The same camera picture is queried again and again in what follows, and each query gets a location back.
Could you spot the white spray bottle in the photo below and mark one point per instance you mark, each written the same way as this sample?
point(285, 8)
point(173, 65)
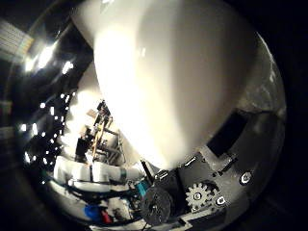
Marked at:
point(173, 80)

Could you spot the red plug connector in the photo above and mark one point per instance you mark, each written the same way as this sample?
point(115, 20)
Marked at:
point(106, 217)

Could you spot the blue plug connector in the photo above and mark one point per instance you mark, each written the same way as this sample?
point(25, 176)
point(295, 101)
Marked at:
point(93, 212)

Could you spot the cluttered equipment rack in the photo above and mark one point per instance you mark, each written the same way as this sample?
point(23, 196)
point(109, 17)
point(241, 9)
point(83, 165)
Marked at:
point(99, 134)

